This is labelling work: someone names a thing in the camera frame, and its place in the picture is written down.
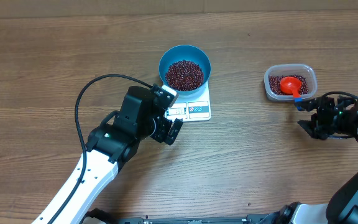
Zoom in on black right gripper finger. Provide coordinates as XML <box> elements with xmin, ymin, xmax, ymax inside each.
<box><xmin>297</xmin><ymin>120</ymin><xmax>320</xmax><ymax>139</ymax></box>
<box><xmin>294</xmin><ymin>97</ymin><xmax>321</xmax><ymax>112</ymax></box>

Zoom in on red plastic measuring scoop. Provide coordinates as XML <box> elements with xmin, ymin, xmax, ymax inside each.
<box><xmin>280</xmin><ymin>77</ymin><xmax>303</xmax><ymax>111</ymax></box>

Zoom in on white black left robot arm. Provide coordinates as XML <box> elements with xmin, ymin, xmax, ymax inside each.
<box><xmin>34</xmin><ymin>85</ymin><xmax>183</xmax><ymax>223</ymax></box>

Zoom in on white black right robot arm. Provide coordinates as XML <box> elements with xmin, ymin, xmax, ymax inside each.
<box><xmin>285</xmin><ymin>91</ymin><xmax>358</xmax><ymax>223</ymax></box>

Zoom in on white digital kitchen scale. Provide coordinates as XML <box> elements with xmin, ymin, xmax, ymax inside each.
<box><xmin>164</xmin><ymin>82</ymin><xmax>211</xmax><ymax>122</ymax></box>

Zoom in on red beans in bowl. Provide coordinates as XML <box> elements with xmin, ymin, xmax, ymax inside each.
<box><xmin>165</xmin><ymin>60</ymin><xmax>204</xmax><ymax>91</ymax></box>

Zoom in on blue plastic bowl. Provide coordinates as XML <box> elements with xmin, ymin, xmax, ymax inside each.
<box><xmin>158</xmin><ymin>45</ymin><xmax>212</xmax><ymax>93</ymax></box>

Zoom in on clear plastic bean container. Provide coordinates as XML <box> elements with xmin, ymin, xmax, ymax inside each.
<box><xmin>264</xmin><ymin>63</ymin><xmax>318</xmax><ymax>102</ymax></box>

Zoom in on red beans in container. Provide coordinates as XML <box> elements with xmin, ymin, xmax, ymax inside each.
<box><xmin>268</xmin><ymin>74</ymin><xmax>309</xmax><ymax>95</ymax></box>

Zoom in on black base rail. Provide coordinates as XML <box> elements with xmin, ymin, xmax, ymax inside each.
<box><xmin>81</xmin><ymin>205</ymin><xmax>293</xmax><ymax>224</ymax></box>

